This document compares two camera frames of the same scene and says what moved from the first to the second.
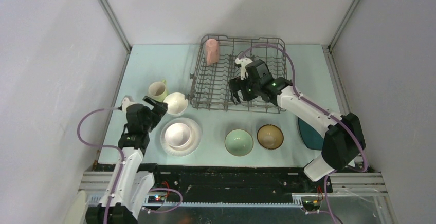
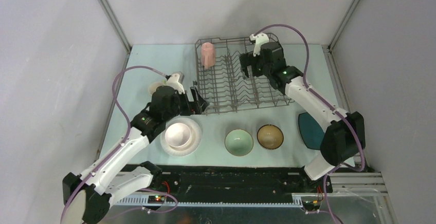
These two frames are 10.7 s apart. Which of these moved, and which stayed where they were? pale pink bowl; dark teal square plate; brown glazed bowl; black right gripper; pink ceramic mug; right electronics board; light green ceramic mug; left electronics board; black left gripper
Moved: black right gripper; black left gripper; pink ceramic mug
Stayed: dark teal square plate; brown glazed bowl; light green ceramic mug; right electronics board; pale pink bowl; left electronics board
